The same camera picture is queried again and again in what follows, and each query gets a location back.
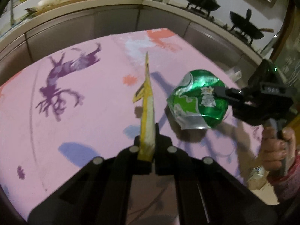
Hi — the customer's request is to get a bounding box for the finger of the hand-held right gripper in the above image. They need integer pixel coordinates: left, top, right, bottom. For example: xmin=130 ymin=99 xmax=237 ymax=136
xmin=213 ymin=85 xmax=247 ymax=109

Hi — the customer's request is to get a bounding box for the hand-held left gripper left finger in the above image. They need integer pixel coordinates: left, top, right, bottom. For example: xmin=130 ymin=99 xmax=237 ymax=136
xmin=28 ymin=135 xmax=155 ymax=225

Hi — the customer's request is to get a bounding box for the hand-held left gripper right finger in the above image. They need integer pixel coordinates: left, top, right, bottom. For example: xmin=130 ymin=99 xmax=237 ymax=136
xmin=153 ymin=123 xmax=278 ymax=225

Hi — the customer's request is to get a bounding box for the yellow snack wrapper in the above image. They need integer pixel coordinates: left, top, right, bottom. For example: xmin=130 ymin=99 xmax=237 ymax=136
xmin=132 ymin=51 xmax=157 ymax=163

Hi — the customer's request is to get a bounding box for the crushed green drink can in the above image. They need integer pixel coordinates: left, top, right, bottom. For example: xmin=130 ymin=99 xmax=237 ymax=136
xmin=166 ymin=69 xmax=230 ymax=131

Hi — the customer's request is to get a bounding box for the person's right forearm red sleeve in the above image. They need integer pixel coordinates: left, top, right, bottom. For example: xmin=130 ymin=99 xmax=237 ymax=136
xmin=267 ymin=149 xmax=300 ymax=205

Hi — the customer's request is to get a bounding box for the person's right hand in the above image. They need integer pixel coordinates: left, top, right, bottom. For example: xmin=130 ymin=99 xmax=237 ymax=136
xmin=260 ymin=126 xmax=297 ymax=172

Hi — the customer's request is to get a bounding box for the pink floral tablecloth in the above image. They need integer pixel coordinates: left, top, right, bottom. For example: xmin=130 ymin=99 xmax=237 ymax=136
xmin=0 ymin=28 xmax=270 ymax=218

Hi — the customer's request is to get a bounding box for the black wok with spatula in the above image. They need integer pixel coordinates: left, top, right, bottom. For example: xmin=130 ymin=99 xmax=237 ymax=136
xmin=229 ymin=8 xmax=274 ymax=45

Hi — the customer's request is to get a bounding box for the crumpled clear plastic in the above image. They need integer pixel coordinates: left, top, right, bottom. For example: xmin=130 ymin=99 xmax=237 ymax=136
xmin=246 ymin=165 xmax=268 ymax=191

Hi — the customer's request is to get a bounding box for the grey kitchen counter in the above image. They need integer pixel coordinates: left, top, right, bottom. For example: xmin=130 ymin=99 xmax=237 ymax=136
xmin=0 ymin=0 xmax=270 ymax=85

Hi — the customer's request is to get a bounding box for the white vegetable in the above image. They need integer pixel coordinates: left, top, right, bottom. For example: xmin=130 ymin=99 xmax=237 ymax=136
xmin=37 ymin=0 xmax=62 ymax=8

